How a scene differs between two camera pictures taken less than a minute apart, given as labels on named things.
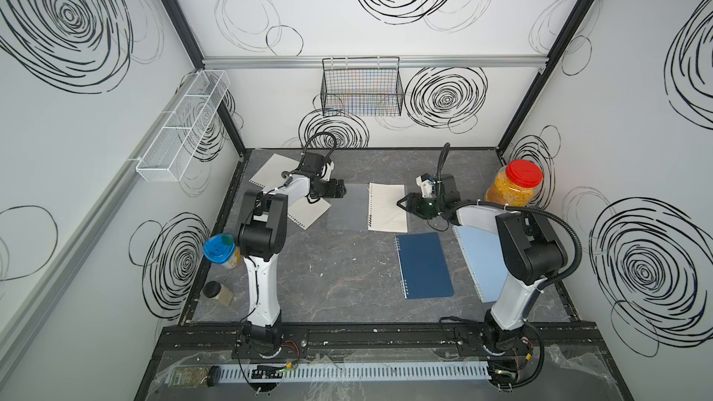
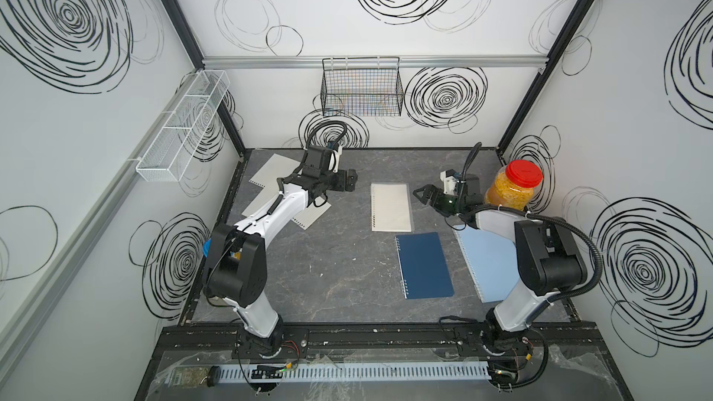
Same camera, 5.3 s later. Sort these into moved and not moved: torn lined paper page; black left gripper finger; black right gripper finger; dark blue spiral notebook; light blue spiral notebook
Moved: black left gripper finger; black right gripper finger
Not moved: torn lined paper page; light blue spiral notebook; dark blue spiral notebook
